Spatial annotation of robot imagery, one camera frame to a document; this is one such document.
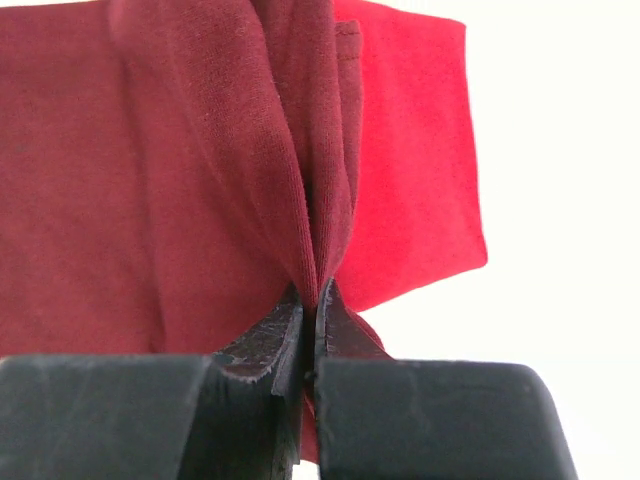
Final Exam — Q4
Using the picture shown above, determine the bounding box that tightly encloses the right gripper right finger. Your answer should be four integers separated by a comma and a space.
314, 282, 577, 480

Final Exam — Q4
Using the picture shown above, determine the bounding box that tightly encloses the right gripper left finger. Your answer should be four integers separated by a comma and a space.
1, 288, 303, 479

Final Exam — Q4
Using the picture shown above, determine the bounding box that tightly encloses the dark red t shirt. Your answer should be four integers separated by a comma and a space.
0, 0, 389, 464

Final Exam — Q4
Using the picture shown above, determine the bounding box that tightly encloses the folded dark red shirt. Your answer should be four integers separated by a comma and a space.
335, 1, 487, 311

